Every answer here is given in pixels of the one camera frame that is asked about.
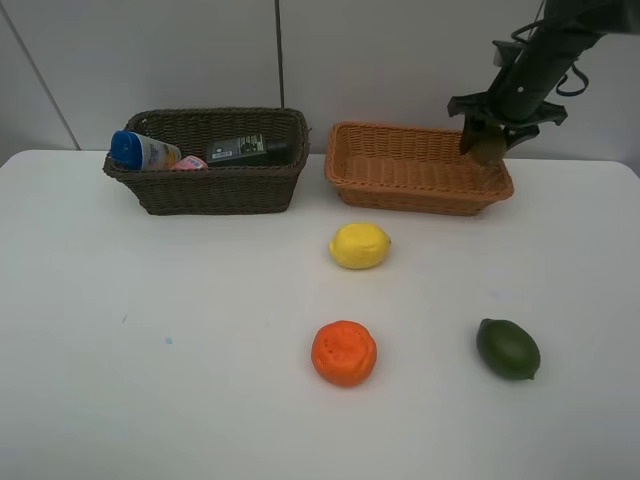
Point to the pink tube bottle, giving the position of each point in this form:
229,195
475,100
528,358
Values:
190,162

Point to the yellow lemon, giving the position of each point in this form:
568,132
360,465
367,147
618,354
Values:
359,246

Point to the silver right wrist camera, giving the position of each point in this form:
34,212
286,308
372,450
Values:
506,52

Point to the dark green avocado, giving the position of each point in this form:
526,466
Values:
507,349

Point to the orange tangerine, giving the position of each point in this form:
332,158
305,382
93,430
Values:
344,353

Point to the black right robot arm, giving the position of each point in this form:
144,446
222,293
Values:
568,28

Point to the orange wicker basket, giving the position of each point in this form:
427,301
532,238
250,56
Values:
410,169

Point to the black pump dispenser bottle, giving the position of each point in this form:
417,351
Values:
248,150

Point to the blue capped white bottle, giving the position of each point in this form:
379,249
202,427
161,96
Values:
133,151

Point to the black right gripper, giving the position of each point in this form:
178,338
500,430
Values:
515,99

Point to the brown kiwi fruit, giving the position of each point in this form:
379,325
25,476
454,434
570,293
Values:
489,146

